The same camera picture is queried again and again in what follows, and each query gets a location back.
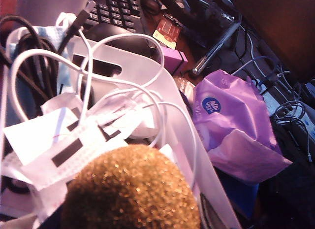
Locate brown fuzzy kiwi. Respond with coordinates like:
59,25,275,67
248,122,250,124
60,144,201,229

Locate translucent plastic storage box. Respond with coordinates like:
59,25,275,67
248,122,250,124
0,34,243,229

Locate small purple box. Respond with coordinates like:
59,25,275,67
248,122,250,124
161,46,189,73

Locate yellow red snack packet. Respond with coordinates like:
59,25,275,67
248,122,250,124
152,17,183,49

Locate purple tissue pack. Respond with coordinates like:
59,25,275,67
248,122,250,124
191,69,293,185

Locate silver pen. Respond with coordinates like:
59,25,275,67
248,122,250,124
192,21,241,76

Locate black computer mouse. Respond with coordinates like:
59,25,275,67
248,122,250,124
85,22,131,42

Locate white paper receipts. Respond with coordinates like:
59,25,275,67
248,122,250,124
1,92,143,216

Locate black keyboard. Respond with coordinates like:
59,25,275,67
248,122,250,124
82,0,148,34

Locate white charging cable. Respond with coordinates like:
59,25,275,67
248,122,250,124
11,33,197,180

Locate thick black cable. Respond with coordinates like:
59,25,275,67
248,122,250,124
0,15,60,101

